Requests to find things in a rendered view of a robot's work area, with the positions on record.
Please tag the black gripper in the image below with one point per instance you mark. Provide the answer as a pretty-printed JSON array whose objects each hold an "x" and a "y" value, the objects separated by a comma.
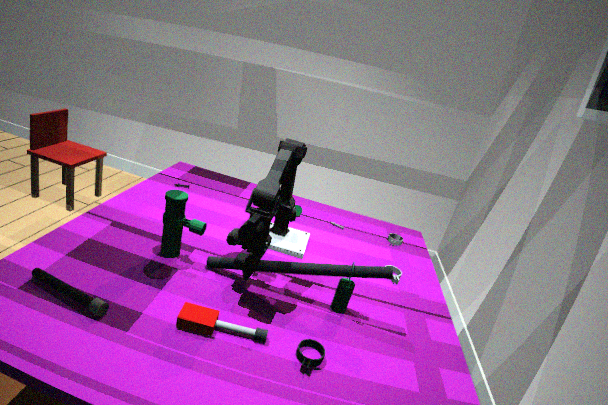
[{"x": 249, "y": 263}]

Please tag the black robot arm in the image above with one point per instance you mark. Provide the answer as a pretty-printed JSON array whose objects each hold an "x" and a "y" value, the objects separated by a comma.
[{"x": 270, "y": 200}]

